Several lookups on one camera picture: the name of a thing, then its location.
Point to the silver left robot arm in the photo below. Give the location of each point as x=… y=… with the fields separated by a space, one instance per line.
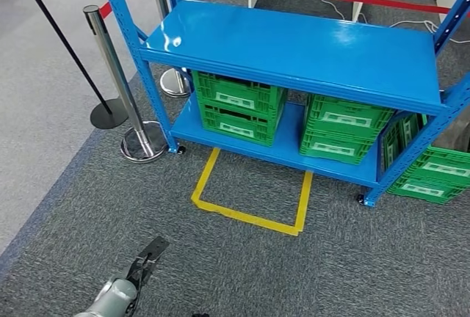
x=113 y=300

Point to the blue metal shelf rack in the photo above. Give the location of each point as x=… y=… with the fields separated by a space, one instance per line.
x=293 y=47

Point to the yellow floor tape square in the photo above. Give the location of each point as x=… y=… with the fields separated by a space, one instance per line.
x=242 y=216

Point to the chrome stanchion post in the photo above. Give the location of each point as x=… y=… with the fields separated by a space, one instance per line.
x=174 y=84
x=117 y=76

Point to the black stanchion post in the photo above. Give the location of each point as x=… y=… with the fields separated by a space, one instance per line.
x=108 y=114

